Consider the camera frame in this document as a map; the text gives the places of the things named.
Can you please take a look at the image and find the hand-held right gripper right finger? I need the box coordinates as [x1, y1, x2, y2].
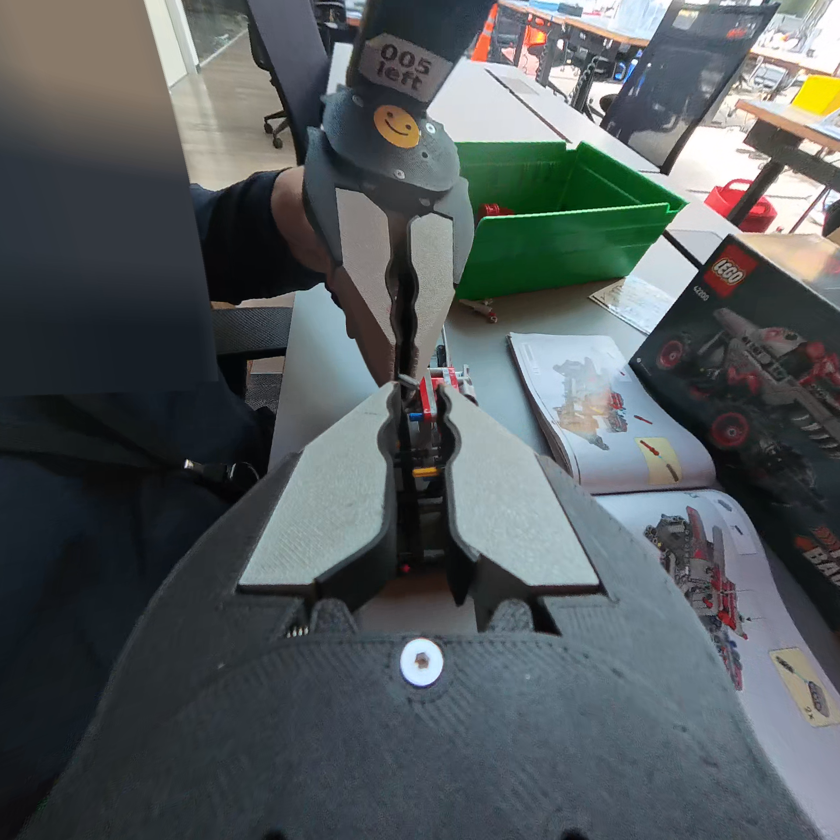
[437, 385, 602, 627]

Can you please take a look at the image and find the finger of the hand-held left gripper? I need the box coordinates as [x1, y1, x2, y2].
[407, 211, 458, 375]
[327, 185, 419, 389]

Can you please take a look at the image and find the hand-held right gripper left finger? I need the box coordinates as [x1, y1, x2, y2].
[236, 382, 403, 613]

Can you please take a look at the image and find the grey red lego truck model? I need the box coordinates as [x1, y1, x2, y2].
[392, 364, 479, 580]

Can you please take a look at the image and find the person's left forearm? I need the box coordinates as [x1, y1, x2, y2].
[189, 168, 329, 307]

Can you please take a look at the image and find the lego instruction booklet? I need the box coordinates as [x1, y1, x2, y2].
[507, 331, 840, 824]

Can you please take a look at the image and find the lego sticker sheet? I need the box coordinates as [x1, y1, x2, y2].
[588, 274, 678, 337]

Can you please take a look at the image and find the lego set box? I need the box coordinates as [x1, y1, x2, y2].
[629, 234, 840, 616]

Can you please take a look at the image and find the person's left hand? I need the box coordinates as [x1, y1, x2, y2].
[270, 167, 343, 275]

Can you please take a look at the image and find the green plastic bin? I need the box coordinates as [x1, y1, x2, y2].
[451, 140, 688, 303]

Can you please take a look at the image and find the orange traffic cone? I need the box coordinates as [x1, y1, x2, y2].
[471, 5, 501, 64]

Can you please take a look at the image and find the long wooden office desk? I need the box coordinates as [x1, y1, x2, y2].
[495, 0, 840, 80]

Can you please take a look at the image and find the person's dark navy clothing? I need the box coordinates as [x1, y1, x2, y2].
[0, 377, 280, 840]

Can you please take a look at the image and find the black mesh office chair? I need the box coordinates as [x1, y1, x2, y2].
[599, 0, 783, 177]

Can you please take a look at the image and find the red plastic basket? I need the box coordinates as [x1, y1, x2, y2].
[704, 177, 780, 235]

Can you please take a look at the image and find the small wooden office desk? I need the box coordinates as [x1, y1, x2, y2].
[725, 97, 840, 231]

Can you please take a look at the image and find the yellow plastic box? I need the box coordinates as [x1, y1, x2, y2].
[789, 74, 840, 118]

